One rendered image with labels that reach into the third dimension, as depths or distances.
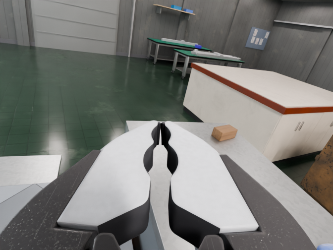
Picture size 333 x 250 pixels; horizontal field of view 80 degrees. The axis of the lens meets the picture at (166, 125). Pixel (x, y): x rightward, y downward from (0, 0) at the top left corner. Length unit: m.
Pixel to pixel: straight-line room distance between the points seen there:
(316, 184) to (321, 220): 1.94
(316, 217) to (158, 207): 0.53
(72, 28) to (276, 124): 6.76
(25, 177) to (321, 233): 1.17
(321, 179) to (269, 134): 0.68
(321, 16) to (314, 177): 9.46
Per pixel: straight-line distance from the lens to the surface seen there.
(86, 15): 7.83
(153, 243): 0.64
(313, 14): 11.80
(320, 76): 11.06
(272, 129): 2.67
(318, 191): 2.80
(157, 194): 0.64
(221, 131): 1.00
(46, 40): 7.85
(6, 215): 0.90
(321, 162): 2.74
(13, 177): 1.19
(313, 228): 0.82
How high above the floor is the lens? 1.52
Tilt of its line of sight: 27 degrees down
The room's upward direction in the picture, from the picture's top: 12 degrees clockwise
